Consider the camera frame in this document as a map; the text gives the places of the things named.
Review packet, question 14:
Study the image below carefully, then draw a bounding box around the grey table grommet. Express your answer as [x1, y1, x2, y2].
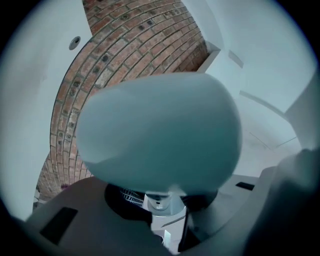
[68, 36, 82, 51]

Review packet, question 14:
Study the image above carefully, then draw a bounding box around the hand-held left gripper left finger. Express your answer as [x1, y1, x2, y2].
[26, 176, 173, 256]

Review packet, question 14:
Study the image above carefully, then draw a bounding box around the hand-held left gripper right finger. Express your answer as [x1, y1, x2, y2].
[177, 173, 276, 253]

